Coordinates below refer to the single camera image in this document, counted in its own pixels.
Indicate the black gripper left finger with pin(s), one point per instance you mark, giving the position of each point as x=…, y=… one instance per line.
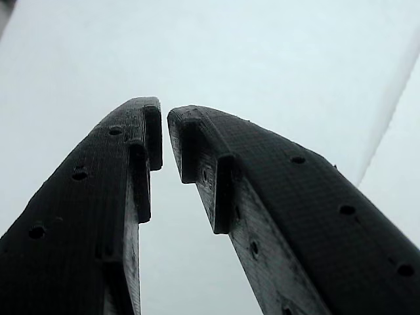
x=82, y=213

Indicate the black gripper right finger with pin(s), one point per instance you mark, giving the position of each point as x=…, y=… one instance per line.
x=311, y=213

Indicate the white paper sheet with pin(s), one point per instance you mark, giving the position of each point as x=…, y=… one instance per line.
x=229, y=49

